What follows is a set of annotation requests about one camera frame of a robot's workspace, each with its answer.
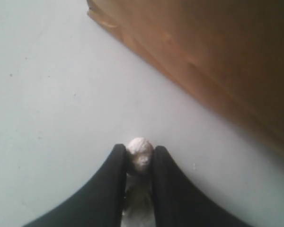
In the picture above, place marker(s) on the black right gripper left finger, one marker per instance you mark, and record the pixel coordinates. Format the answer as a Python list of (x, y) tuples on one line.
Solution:
[(98, 203)]

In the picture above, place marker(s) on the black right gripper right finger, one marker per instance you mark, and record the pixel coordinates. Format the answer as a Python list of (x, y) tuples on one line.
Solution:
[(178, 202)]

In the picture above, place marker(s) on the brown paper shopping bag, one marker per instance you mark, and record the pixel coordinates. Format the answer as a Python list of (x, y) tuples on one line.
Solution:
[(228, 54)]

